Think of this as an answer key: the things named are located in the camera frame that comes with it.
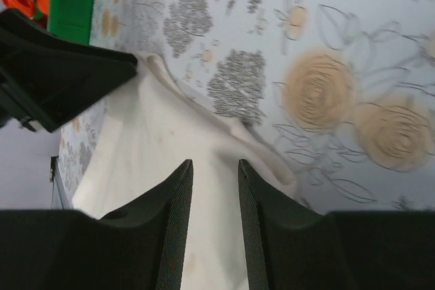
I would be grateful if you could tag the green plastic bin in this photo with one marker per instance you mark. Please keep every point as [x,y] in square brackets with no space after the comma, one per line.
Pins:
[70,20]

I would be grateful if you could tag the floral table mat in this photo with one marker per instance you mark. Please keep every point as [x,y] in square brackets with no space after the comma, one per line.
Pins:
[341,90]

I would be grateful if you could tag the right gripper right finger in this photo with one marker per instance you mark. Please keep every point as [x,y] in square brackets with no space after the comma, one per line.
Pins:
[288,246]

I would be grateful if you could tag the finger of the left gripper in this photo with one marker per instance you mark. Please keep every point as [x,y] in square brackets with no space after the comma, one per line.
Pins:
[47,81]

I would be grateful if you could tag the cream t shirt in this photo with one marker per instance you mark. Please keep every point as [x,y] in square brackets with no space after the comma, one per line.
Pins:
[149,129]

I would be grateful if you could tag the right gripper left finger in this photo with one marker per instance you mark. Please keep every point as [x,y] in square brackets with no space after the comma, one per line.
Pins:
[140,245]

